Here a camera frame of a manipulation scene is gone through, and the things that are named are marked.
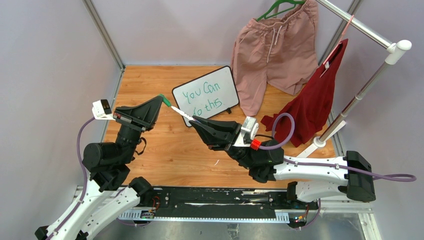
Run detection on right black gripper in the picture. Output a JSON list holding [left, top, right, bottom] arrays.
[[189, 116, 257, 170]]

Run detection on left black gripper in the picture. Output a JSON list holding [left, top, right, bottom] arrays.
[[115, 95, 166, 164]]

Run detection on green marker cap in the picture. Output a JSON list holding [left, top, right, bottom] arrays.
[[159, 94, 172, 108]]

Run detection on green whiteboard marker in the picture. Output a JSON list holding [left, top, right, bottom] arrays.
[[171, 106, 196, 124]]

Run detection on small black-framed whiteboard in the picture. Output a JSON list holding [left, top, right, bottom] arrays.
[[171, 65, 240, 119]]

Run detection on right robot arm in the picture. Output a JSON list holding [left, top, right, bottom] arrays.
[[189, 116, 376, 209]]

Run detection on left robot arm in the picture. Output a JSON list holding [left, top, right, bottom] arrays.
[[35, 95, 166, 240]]

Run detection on dark red garment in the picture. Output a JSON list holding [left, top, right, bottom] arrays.
[[260, 38, 349, 147]]

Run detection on pink shorts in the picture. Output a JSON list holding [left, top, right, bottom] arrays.
[[230, 0, 319, 117]]

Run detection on green clothes hanger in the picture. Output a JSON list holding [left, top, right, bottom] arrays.
[[256, 0, 306, 21]]

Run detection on pink clothes hanger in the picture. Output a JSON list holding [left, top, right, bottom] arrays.
[[320, 14, 355, 77]]

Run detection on metal clothes rack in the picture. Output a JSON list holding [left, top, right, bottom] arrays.
[[299, 0, 424, 161]]

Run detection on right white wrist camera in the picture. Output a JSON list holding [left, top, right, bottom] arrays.
[[232, 116, 259, 147]]

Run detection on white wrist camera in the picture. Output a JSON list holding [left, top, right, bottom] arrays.
[[232, 116, 259, 147], [91, 99, 114, 121]]

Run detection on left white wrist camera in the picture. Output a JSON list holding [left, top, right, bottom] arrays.
[[91, 99, 114, 121]]

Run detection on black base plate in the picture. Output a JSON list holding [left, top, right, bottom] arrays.
[[134, 186, 319, 222]]

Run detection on aluminium rail frame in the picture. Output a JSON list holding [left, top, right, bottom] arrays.
[[77, 186, 381, 240]]

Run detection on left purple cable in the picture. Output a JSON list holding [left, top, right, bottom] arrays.
[[43, 116, 97, 240]]

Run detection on purple cable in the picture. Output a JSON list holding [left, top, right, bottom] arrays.
[[43, 116, 97, 240], [250, 112, 418, 229]]

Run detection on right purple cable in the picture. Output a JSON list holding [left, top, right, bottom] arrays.
[[250, 112, 418, 229]]

